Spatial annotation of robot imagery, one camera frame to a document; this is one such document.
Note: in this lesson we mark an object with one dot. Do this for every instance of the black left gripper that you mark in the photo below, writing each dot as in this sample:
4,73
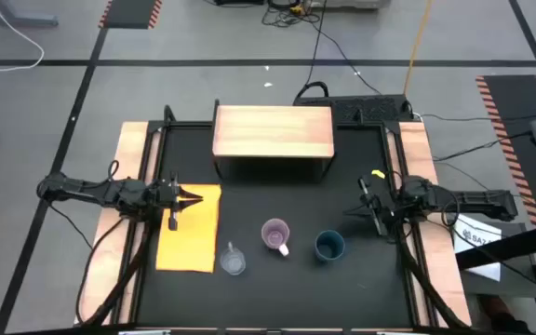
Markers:
168,197

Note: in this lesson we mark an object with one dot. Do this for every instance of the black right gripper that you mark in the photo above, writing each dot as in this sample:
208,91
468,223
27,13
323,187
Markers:
384,207

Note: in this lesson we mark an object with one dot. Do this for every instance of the blue plastic cup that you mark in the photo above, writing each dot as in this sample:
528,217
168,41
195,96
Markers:
329,245

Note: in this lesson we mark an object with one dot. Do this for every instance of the small clear glass cup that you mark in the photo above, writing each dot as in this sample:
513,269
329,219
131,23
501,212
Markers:
233,263

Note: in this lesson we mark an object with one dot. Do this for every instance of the purple and white mug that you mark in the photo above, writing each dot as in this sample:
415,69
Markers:
275,232

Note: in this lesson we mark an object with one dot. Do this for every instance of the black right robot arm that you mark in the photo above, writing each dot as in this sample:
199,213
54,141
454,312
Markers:
463,200

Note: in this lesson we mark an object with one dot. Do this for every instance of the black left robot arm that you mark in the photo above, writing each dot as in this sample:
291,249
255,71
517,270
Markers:
86,191

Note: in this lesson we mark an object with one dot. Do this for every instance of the yellow tape tag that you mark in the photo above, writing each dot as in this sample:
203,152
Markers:
378,174

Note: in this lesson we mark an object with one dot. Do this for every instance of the yellow cloth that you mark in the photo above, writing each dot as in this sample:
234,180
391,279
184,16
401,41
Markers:
189,242

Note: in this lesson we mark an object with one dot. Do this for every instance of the wooden side board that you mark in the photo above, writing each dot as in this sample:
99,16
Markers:
412,139
128,144

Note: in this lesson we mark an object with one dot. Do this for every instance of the black perforated equipment box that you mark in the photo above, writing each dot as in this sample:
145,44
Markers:
370,109

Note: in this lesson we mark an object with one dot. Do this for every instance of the white printed paper sheet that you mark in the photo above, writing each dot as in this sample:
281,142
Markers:
477,235

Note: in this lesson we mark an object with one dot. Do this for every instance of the black stand beam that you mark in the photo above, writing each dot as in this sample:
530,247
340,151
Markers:
510,244

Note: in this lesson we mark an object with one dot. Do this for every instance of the large hazard-striped black mat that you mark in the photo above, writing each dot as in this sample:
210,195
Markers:
514,107

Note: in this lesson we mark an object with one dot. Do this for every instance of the small hazard-striped black mat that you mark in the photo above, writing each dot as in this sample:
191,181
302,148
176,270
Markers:
130,13

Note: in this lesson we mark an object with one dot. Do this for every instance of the grey power strip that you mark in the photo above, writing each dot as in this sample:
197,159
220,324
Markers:
352,4

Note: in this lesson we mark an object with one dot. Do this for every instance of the grey desk foot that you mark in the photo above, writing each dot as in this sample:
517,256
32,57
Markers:
17,20

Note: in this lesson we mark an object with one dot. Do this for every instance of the wooden shelf with black frame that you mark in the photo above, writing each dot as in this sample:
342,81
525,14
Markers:
272,132

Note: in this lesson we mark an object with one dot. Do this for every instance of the black table frame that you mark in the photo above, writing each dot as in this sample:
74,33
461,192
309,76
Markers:
130,302

